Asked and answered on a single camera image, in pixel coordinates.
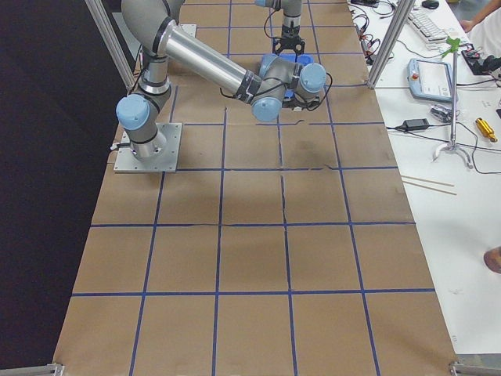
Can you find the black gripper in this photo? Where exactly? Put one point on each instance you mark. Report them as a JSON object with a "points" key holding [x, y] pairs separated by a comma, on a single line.
{"points": [[289, 33]]}

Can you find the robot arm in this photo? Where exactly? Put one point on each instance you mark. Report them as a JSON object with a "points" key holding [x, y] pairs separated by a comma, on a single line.
{"points": [[291, 24], [279, 84]]}

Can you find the blue plastic tray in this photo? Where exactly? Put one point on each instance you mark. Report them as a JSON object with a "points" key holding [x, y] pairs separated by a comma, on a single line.
{"points": [[303, 60]]}

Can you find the person hand at edge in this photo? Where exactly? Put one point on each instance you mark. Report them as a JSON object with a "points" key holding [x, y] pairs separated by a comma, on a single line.
{"points": [[492, 259]]}

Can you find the white computer keyboard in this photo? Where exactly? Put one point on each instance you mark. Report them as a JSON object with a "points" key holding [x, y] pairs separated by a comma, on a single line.
{"points": [[421, 23]]}

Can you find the black computer mouse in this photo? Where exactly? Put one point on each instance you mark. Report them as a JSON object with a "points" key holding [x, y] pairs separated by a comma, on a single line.
{"points": [[430, 4]]}

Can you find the teach pendant tablet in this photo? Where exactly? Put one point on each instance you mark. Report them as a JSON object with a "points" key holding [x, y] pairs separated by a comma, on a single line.
{"points": [[430, 80]]}

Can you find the black power adapter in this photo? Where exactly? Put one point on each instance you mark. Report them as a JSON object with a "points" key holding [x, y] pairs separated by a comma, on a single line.
{"points": [[415, 124]]}

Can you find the wooden chopstick pair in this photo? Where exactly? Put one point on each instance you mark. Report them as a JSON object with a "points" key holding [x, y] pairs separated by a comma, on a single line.
{"points": [[428, 184]]}

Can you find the person in white shirt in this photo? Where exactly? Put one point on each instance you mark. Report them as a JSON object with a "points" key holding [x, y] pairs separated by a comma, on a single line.
{"points": [[483, 30]]}

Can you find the silver tripod stand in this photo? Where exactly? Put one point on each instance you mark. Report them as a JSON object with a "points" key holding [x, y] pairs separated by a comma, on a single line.
{"points": [[451, 147]]}

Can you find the yellow cylindrical tool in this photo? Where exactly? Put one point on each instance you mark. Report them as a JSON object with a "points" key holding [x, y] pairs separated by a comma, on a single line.
{"points": [[486, 130]]}

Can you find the right side frame post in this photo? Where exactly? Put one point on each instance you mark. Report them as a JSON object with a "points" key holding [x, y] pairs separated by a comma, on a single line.
{"points": [[395, 28]]}

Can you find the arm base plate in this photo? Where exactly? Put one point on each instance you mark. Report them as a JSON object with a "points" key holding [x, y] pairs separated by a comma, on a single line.
{"points": [[159, 155]]}

